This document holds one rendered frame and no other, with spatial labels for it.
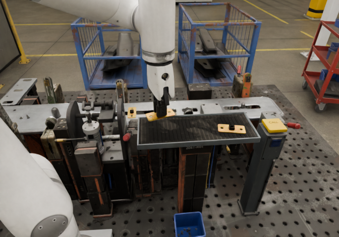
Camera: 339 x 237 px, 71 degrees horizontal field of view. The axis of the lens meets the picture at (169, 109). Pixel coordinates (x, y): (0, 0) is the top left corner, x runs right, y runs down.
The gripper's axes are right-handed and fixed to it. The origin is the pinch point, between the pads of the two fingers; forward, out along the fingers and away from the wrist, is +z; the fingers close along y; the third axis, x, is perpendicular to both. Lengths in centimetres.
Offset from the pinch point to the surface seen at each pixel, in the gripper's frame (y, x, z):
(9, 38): 378, 112, 78
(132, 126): 15.2, 5.7, 16.5
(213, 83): 173, -135, 106
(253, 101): 22, -58, 24
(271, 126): -12.4, -33.4, 8.2
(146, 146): -5.8, 6.5, 8.2
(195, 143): -10.0, -7.1, 8.2
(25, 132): 38, 46, 24
